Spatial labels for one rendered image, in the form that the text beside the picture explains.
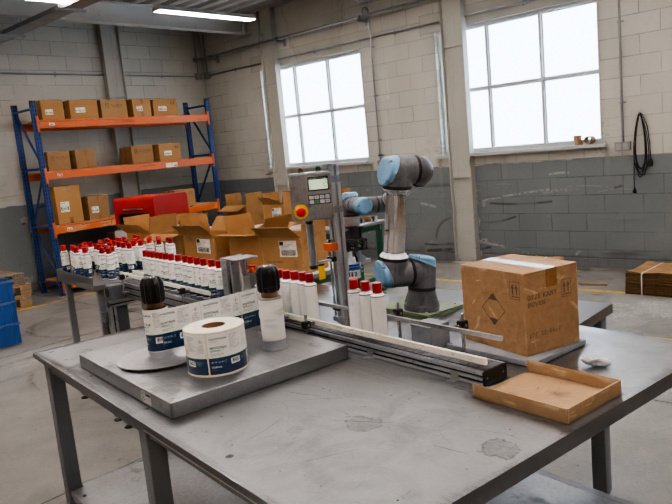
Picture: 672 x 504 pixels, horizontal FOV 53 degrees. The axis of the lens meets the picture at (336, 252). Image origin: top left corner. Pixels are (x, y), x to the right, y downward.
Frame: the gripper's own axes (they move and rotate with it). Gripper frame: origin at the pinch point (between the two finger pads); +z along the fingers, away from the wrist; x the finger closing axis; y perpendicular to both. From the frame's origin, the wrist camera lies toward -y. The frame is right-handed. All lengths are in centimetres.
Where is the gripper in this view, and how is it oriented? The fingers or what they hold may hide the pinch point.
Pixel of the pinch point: (352, 267)
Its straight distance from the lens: 316.7
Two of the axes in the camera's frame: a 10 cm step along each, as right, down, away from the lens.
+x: 6.6, -1.7, 7.3
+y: 7.4, 0.3, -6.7
